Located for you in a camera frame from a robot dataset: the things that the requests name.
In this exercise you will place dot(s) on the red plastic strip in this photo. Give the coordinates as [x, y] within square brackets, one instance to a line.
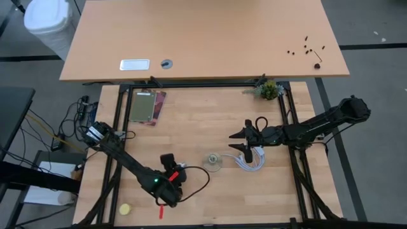
[161, 212]

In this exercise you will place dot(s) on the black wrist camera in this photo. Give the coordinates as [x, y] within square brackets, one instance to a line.
[248, 156]
[167, 160]

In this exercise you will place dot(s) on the black desk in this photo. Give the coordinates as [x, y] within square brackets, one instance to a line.
[12, 108]

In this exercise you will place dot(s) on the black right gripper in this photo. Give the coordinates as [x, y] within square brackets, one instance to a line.
[267, 135]

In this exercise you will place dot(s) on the black power adapter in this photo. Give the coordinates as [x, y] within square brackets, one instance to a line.
[57, 144]

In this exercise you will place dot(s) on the white box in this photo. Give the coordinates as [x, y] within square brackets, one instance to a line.
[41, 197]

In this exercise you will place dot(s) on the black clamp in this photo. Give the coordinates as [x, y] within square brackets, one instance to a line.
[155, 81]
[261, 79]

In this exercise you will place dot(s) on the black knob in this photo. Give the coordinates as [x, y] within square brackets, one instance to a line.
[317, 65]

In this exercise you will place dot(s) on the white trash bin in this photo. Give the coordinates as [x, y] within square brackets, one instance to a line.
[47, 19]

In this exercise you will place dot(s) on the brass lamp socket base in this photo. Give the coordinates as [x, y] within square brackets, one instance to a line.
[212, 162]

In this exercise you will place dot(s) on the black allen key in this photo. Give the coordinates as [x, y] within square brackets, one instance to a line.
[318, 56]

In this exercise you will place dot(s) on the green notebook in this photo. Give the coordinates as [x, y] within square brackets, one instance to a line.
[143, 106]

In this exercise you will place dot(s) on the black power strip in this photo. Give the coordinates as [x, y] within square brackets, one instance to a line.
[84, 106]

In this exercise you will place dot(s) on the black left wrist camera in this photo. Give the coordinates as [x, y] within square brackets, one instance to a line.
[167, 160]

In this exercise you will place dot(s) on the wooden desk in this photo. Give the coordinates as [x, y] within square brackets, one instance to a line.
[206, 31]

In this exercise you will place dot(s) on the yellow round disc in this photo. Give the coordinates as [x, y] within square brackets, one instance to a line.
[125, 209]

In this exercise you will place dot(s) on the black metal floor bar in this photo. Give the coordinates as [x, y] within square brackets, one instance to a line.
[31, 178]

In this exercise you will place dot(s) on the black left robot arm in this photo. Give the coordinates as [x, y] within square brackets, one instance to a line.
[127, 159]

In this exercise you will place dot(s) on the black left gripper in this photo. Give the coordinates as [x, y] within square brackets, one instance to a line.
[165, 187]

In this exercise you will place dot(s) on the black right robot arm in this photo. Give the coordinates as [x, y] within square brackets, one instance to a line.
[318, 127]

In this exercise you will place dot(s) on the green potted plant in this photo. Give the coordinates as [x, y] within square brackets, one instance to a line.
[268, 90]

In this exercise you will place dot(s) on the black aluminium frame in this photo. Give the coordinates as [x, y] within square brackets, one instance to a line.
[206, 85]

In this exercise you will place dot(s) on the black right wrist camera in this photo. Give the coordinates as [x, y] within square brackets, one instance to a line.
[248, 156]

